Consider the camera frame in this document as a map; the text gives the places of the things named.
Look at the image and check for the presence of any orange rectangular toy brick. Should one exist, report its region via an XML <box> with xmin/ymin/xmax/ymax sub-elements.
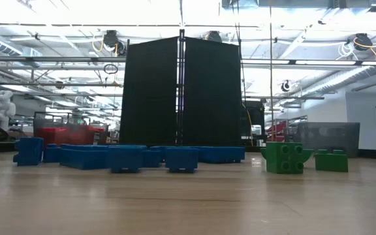
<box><xmin>86</xmin><ymin>125</ymin><xmax>106</xmax><ymax>135</ymax></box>
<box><xmin>36</xmin><ymin>126</ymin><xmax>89</xmax><ymax>146</ymax></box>

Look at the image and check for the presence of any black folding screen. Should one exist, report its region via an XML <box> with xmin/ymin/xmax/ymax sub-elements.
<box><xmin>119</xmin><ymin>29</ymin><xmax>243</xmax><ymax>146</ymax></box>

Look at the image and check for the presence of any black equipment box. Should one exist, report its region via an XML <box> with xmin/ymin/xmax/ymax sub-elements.
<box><xmin>242</xmin><ymin>100</ymin><xmax>266</xmax><ymax>142</ymax></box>

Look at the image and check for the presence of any red rack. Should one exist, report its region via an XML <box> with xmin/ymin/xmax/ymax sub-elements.
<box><xmin>265</xmin><ymin>120</ymin><xmax>289</xmax><ymax>143</ymax></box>

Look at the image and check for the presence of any thin vertical pole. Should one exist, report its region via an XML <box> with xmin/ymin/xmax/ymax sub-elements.
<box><xmin>268</xmin><ymin>0</ymin><xmax>275</xmax><ymax>142</ymax></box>

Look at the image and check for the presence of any translucent grey plastic bin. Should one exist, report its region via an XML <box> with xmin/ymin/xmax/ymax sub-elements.
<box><xmin>297</xmin><ymin>121</ymin><xmax>361</xmax><ymax>159</ymax></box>
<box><xmin>33</xmin><ymin>111</ymin><xmax>109</xmax><ymax>146</ymax></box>

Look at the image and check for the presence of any yellow power cable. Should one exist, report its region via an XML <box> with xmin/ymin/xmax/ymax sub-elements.
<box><xmin>245</xmin><ymin>103</ymin><xmax>253</xmax><ymax>146</ymax></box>

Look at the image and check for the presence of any black hanging cable ring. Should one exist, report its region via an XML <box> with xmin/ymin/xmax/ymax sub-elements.
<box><xmin>102</xmin><ymin>63</ymin><xmax>119</xmax><ymax>75</ymax></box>

